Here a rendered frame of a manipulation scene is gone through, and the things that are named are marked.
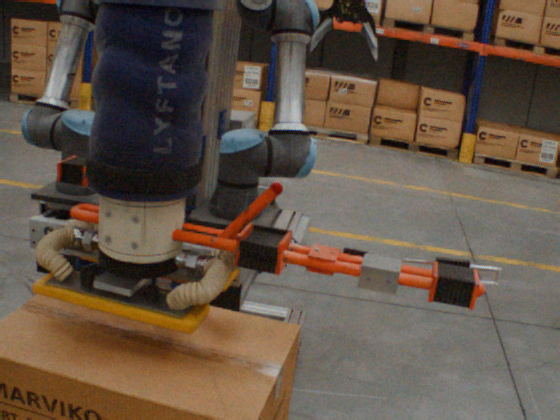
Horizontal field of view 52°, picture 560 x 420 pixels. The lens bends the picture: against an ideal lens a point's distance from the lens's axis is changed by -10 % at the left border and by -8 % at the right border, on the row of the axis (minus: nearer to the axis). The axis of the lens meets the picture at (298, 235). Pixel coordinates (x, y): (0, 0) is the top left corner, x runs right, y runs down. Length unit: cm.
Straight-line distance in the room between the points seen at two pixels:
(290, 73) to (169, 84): 74
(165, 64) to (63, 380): 60
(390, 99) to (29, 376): 789
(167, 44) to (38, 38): 858
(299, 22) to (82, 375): 112
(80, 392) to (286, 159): 87
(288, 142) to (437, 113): 670
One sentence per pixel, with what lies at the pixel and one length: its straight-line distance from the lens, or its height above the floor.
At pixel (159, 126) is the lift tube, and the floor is 139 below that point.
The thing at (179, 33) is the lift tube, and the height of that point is 156.
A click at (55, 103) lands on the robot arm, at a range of 192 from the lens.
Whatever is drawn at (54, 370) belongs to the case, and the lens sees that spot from 120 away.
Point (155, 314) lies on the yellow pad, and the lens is 112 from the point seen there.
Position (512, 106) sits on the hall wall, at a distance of 982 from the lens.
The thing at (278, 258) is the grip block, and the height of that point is 118.
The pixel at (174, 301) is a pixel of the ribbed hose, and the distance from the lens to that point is 112.
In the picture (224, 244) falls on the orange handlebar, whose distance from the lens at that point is 114.
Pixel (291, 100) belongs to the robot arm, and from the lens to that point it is 174.
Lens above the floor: 160
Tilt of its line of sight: 20 degrees down
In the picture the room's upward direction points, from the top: 7 degrees clockwise
